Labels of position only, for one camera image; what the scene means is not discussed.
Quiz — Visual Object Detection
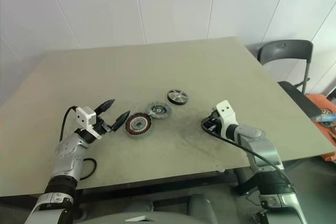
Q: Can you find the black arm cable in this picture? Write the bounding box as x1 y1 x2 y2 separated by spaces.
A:
200 118 297 198
59 105 98 182

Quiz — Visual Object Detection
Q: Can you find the dark grey folding chair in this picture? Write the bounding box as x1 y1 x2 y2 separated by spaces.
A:
257 39 314 95

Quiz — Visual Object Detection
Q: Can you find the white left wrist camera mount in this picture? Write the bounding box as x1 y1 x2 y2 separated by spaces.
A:
76 106 102 140

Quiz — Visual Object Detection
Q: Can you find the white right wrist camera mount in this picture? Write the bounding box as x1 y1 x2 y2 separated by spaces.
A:
215 100 238 141

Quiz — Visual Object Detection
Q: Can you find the orange box with tools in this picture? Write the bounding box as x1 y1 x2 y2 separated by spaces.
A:
305 93 336 162

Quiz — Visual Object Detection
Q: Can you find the motor housing with copper windings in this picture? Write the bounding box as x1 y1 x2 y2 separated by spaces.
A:
124 112 153 138

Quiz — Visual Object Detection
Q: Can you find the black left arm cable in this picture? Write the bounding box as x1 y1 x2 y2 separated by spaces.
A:
59 105 98 182

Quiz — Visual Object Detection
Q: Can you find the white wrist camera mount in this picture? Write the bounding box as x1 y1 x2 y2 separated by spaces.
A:
76 106 102 140
215 100 238 141

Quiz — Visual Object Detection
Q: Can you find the black table frame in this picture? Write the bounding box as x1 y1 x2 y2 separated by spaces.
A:
78 168 261 204

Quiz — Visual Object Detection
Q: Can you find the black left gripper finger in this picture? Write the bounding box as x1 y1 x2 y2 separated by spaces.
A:
94 99 117 116
110 110 131 132

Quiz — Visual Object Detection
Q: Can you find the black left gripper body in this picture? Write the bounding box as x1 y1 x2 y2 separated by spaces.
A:
91 113 112 136

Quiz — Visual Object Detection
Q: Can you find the silver spoked rotor black rim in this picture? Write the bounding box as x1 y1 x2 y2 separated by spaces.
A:
166 88 190 106

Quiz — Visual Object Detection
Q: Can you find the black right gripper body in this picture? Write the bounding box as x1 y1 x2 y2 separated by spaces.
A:
203 109 224 134

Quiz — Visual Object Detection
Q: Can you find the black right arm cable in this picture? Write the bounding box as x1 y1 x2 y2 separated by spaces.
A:
200 118 297 198

